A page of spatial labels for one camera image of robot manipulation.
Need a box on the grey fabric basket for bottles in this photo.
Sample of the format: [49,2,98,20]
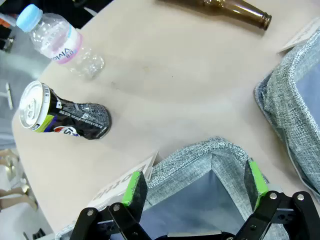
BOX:
[54,136,291,240]

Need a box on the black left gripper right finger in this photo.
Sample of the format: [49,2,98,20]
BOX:
[234,159,315,240]

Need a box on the silver can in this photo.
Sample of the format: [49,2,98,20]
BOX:
[18,80,113,140]

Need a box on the white Plastic label card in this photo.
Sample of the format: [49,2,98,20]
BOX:
[276,17,320,54]

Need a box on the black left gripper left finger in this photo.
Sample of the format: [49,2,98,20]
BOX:
[69,171,153,240]

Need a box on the plastic bottle with pink label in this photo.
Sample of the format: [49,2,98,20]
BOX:
[16,4,105,81]

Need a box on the white Bottle label card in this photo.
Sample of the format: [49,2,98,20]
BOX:
[91,151,160,210]

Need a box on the brown glass beer bottle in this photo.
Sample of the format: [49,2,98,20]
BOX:
[157,0,273,31]

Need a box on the grey fabric basket for plastic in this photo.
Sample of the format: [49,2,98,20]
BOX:
[253,31,320,197]

